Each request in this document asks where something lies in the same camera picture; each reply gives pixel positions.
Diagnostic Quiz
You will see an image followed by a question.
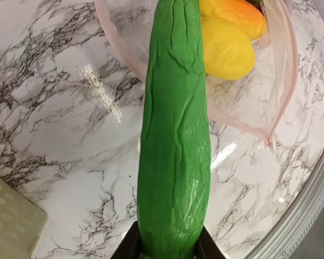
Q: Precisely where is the fake green cucumber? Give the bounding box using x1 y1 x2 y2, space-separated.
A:
137 1 211 258

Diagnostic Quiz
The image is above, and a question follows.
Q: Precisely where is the green plastic basket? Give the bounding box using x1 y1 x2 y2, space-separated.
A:
0 178 48 258

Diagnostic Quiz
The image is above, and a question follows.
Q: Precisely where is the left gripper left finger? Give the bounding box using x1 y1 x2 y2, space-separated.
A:
112 222 141 259

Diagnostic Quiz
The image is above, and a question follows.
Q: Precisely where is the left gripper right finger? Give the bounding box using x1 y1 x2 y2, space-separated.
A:
195 230 224 259

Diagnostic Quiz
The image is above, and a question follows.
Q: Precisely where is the front aluminium rail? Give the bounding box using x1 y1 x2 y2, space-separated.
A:
246 152 324 258

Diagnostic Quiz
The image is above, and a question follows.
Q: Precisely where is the clear zip top bag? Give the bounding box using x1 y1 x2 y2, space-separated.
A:
94 1 298 145

